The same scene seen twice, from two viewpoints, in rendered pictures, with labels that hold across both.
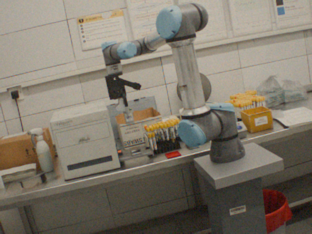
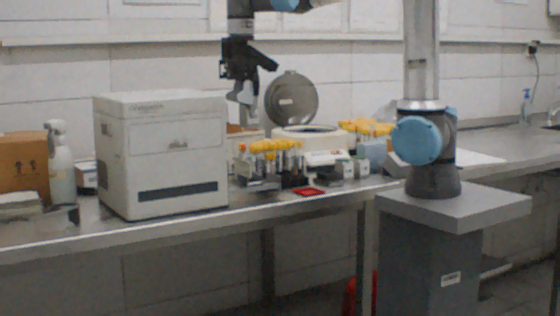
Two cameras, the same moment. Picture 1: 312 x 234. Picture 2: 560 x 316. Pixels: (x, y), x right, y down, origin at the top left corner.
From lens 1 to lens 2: 82 cm
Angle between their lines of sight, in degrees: 24
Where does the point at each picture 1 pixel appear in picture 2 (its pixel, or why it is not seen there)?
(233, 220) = (443, 297)
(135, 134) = not seen: hidden behind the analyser
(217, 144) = (431, 168)
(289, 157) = not seen: hidden behind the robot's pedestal
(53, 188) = (110, 233)
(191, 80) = (434, 53)
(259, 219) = (471, 297)
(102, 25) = not seen: outside the picture
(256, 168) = (504, 206)
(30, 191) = (64, 238)
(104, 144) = (209, 159)
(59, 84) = (71, 56)
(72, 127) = (160, 119)
